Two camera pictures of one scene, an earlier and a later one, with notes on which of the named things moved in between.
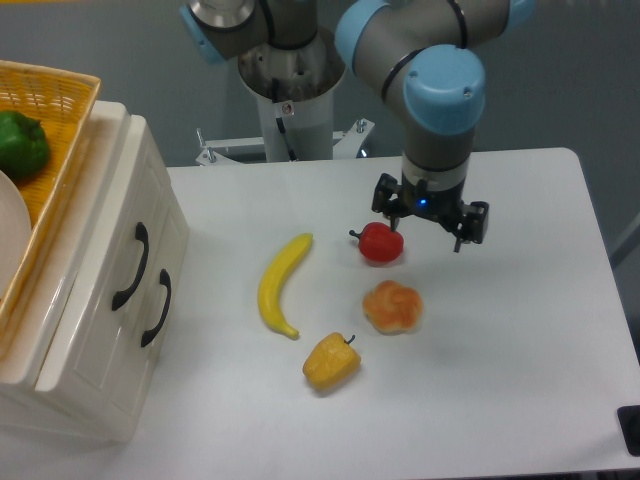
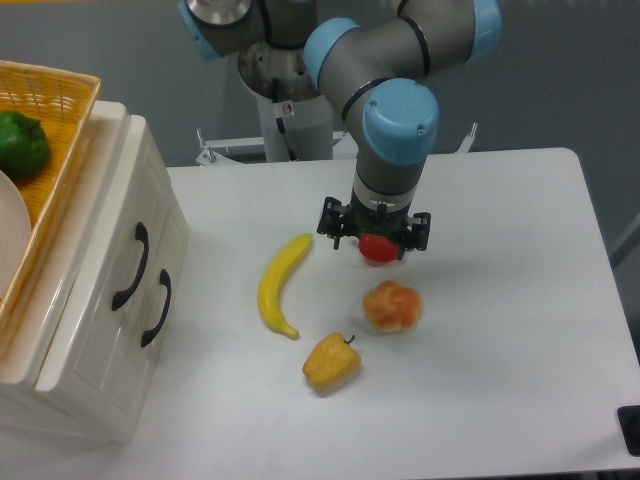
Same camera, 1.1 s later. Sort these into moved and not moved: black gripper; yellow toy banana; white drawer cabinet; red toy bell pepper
Moved: black gripper
Not moved: white drawer cabinet; yellow toy banana; red toy bell pepper
